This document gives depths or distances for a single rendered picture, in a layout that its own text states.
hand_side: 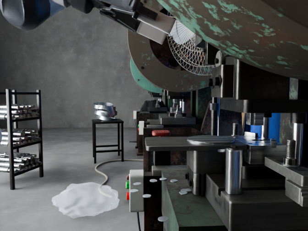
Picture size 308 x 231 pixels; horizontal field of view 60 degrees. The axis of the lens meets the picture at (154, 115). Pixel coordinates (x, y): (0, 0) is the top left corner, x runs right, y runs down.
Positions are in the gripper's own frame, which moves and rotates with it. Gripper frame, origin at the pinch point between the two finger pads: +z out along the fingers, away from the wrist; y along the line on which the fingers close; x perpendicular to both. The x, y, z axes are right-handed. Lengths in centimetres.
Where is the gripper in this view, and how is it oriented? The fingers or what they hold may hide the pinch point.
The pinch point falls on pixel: (163, 31)
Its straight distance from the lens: 61.7
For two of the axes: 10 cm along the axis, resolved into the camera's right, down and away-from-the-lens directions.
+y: 0.7, 1.2, -9.9
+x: 4.1, -9.1, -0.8
